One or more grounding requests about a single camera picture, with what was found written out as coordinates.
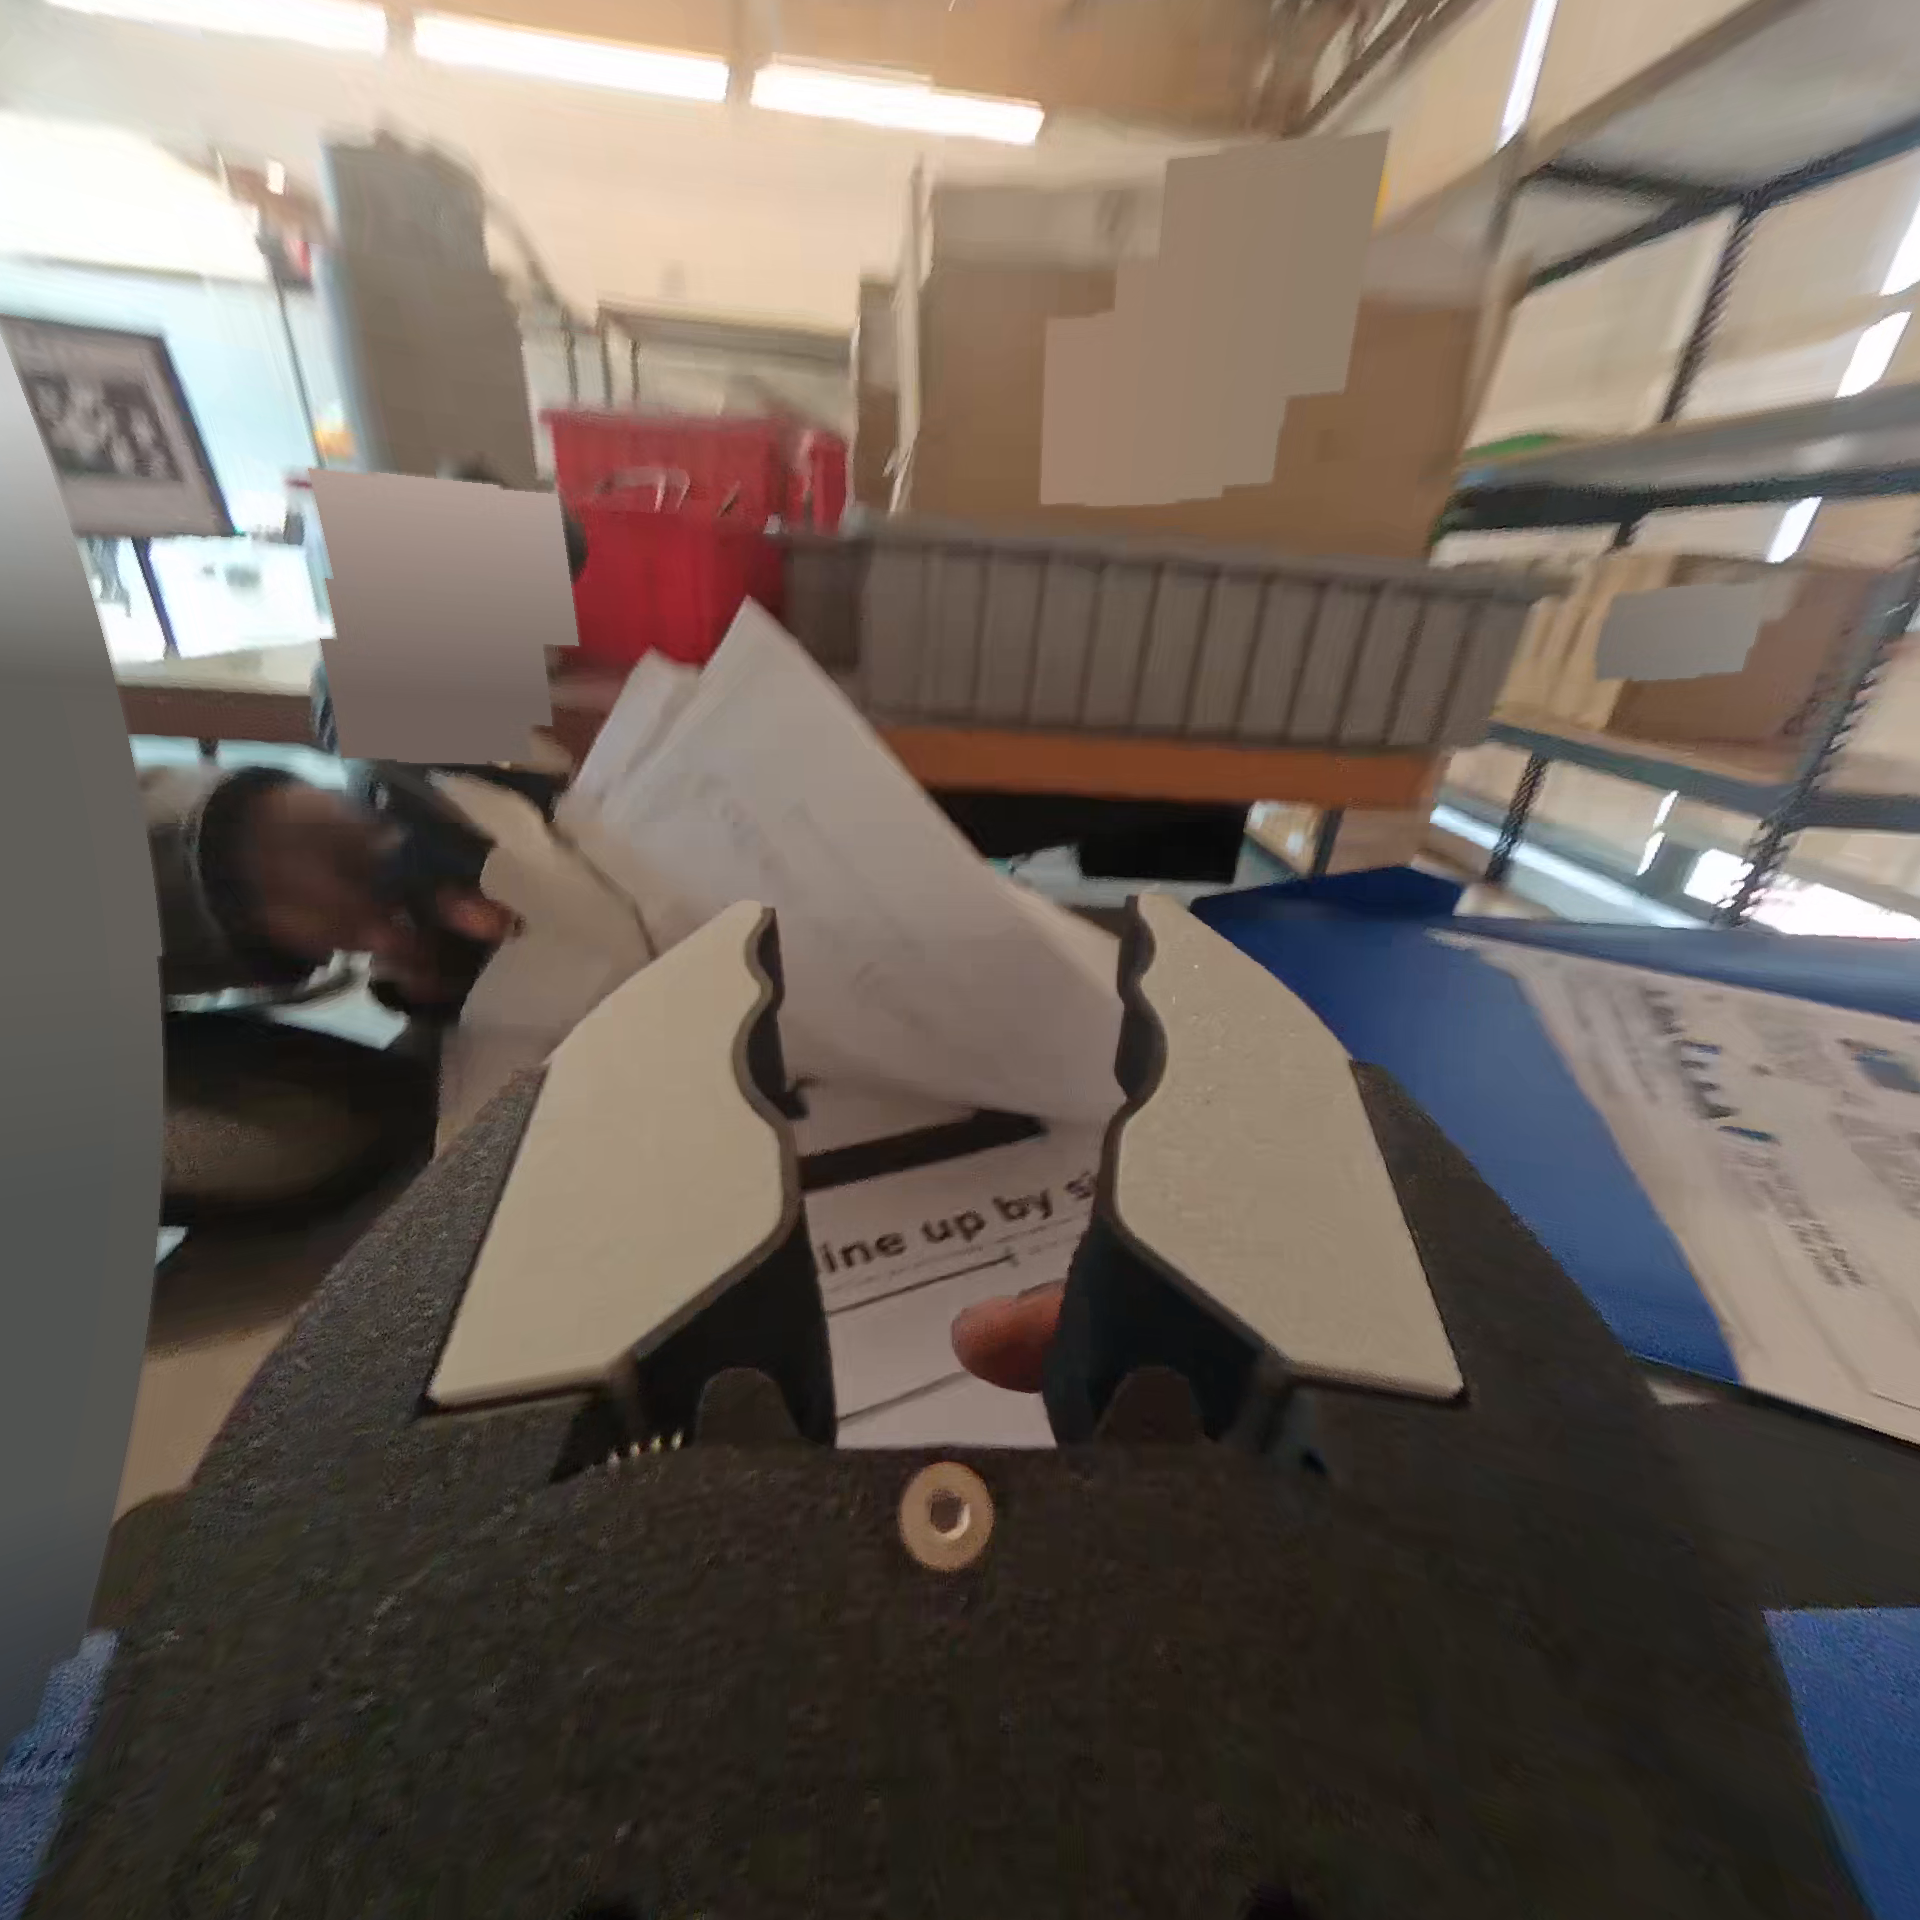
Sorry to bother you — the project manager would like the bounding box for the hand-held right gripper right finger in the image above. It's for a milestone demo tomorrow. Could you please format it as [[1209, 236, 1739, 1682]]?
[[1096, 892, 1464, 1406]]

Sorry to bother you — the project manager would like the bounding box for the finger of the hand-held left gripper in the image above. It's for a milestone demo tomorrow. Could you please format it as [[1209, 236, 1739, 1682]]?
[[478, 780, 663, 995]]

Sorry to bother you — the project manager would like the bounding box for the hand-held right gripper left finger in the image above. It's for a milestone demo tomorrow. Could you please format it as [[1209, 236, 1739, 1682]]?
[[428, 901, 807, 1412]]

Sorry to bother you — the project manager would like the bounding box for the white paper sheet large print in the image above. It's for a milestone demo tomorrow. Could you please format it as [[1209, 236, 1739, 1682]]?
[[556, 647, 707, 847]]

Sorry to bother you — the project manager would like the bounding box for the white sheet bold black text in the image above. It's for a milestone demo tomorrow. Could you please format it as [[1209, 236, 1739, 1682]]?
[[791, 1111, 1116, 1453]]

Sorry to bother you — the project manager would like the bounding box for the person's left forearm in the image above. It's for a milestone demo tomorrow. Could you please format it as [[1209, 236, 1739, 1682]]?
[[140, 766, 248, 998]]

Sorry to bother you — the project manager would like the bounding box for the person's left hand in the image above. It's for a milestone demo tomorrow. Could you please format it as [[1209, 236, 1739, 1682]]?
[[199, 766, 521, 1024]]

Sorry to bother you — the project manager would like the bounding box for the person's right hand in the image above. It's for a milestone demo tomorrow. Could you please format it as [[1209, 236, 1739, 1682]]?
[[950, 1279, 1070, 1396]]

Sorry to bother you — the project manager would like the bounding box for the blue folder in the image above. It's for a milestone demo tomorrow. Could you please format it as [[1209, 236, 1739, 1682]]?
[[1190, 862, 1920, 1390]]

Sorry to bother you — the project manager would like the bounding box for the black mesh office chair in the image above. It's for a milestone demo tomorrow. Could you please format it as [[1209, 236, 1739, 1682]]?
[[158, 982, 447, 1230]]

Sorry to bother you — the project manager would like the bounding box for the red plastic crate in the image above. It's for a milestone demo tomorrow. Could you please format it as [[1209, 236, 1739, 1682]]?
[[536, 402, 854, 664]]

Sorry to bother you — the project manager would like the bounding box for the printed newspaper sheet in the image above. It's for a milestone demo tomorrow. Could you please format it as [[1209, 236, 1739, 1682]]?
[[1431, 928, 1920, 1450]]

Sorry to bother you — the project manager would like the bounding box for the grey tall cabinet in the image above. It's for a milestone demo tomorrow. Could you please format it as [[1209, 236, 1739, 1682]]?
[[320, 132, 544, 485]]

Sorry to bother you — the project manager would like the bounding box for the framed black picture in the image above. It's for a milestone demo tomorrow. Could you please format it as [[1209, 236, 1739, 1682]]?
[[0, 310, 240, 541]]

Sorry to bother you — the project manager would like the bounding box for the grey ribbed plastic bin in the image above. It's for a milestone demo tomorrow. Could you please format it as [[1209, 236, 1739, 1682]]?
[[776, 512, 1568, 755]]

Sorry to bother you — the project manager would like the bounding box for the large cardboard box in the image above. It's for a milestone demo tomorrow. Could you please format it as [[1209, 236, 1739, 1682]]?
[[852, 246, 1509, 559]]

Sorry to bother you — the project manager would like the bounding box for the cardboard box on rack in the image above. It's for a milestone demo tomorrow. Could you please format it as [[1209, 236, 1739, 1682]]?
[[1500, 550, 1877, 751]]

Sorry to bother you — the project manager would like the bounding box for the blue flat sheet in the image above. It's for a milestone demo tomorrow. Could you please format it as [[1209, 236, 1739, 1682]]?
[[0, 1631, 126, 1818]]

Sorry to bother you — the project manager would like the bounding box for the ceiling light panel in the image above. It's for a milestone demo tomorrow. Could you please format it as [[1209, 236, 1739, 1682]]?
[[748, 58, 1047, 149], [407, 12, 733, 104]]

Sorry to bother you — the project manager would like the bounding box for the metal shelving rack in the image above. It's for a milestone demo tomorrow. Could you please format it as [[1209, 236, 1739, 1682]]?
[[1431, 111, 1920, 933]]

